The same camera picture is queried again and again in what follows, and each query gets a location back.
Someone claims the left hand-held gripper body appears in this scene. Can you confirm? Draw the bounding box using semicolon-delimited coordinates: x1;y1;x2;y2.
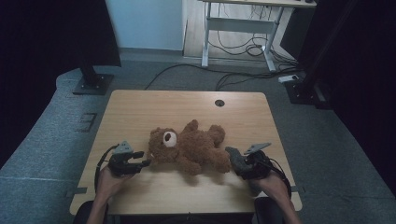
106;140;138;178

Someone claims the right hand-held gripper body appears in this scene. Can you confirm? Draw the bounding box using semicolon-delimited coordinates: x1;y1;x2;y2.
244;142;276;181

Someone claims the brown teddy bear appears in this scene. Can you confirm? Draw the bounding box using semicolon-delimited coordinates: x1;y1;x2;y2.
147;119;233;176

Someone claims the person's left hand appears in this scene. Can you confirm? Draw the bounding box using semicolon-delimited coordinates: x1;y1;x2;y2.
96;165;132;201

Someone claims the person's right hand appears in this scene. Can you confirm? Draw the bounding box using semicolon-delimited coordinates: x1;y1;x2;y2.
249;170;290;205

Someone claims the black chair armrest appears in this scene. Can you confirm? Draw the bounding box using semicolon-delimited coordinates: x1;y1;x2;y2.
252;196;283;224
72;200;120;224

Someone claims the grey floor outlet cover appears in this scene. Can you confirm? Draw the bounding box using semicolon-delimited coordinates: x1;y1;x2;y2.
76;112;98;133

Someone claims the black stand with square base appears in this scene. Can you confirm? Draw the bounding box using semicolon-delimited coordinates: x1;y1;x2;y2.
72;62;115;96

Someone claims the white power strip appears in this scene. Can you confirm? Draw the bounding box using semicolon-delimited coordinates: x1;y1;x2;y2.
277;74;300;84

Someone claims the black curtain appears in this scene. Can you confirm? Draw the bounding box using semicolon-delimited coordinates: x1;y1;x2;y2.
0;0;122;162
307;0;396;202

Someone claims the left hand-held gripper cable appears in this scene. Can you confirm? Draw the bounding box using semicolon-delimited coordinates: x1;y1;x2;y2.
93;143;121;194

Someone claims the hand-held gripper cable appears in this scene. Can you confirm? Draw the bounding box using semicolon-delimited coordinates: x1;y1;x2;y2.
93;143;121;194
266;157;293;201

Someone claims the right hand-held gripper cable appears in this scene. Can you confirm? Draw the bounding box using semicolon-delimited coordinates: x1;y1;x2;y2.
266;157;293;201

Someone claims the black stand with rail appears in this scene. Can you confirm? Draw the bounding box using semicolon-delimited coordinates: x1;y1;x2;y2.
284;0;359;110

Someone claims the long black floor cable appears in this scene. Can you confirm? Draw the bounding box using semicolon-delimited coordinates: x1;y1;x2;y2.
144;63;301;91

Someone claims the bundle of black cables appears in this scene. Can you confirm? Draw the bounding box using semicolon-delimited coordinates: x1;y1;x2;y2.
207;29;297;64

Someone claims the white metal desk frame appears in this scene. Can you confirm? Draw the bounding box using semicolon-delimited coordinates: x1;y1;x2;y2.
199;0;318;73

